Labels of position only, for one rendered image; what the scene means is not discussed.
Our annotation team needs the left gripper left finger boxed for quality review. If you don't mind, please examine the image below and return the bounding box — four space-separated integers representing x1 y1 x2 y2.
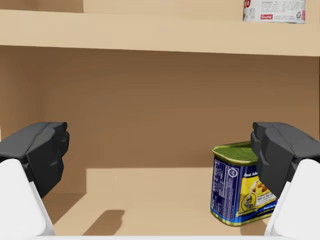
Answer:
0 121 71 237

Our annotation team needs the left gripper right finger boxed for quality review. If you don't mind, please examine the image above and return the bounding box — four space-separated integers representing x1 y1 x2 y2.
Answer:
250 121 320 237

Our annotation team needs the green and blue rectangular can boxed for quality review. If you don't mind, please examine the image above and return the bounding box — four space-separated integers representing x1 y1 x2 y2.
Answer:
209 140 278 228

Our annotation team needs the pale wooden shelf unit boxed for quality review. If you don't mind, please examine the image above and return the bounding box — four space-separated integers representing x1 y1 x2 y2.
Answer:
0 0 320 237

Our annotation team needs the red and white can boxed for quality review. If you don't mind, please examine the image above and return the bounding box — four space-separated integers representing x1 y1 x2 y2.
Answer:
242 0 307 25

